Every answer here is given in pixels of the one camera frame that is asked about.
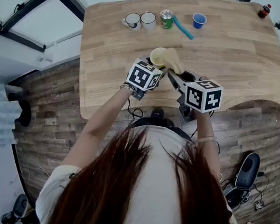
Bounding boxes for person's white shirt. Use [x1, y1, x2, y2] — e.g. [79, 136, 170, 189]
[32, 108, 262, 224]

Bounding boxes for person's dark trousers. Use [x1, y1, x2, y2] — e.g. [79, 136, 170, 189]
[127, 114, 197, 143]

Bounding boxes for black round base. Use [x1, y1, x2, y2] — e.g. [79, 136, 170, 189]
[15, 99, 34, 127]

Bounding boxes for silver bracelets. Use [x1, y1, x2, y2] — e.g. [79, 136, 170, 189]
[119, 82, 137, 94]

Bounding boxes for open black case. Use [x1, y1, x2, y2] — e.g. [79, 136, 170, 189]
[221, 182, 250, 213]

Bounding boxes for green soda can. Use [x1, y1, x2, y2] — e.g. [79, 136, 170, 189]
[157, 8, 176, 31]

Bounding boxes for cola bottle with red cap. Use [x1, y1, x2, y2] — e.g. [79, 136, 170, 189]
[257, 2, 273, 20]

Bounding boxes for teal plastic stick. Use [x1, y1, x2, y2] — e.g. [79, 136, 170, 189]
[169, 15, 198, 41]

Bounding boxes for blue plastic cup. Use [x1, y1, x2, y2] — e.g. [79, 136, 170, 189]
[190, 12, 209, 31]

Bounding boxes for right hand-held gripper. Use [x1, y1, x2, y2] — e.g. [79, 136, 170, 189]
[159, 67, 227, 129]

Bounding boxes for white mug with dark rim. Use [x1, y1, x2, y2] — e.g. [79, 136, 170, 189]
[120, 11, 144, 32]

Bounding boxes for white ridged rack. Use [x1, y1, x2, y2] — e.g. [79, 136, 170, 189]
[0, 83, 28, 151]

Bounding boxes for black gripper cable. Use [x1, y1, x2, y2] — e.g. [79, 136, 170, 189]
[123, 98, 146, 125]

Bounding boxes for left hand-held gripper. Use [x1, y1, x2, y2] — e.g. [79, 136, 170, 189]
[122, 52, 171, 106]

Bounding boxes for person's right forearm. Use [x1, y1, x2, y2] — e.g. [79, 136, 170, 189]
[185, 109, 232, 182]

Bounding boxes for person's left forearm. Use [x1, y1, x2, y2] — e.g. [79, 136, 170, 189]
[80, 82, 134, 149]

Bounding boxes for pink wrist band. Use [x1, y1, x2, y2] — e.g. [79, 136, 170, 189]
[195, 134, 218, 146]

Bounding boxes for pale cylinder post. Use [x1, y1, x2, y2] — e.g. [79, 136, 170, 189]
[3, 84, 24, 96]

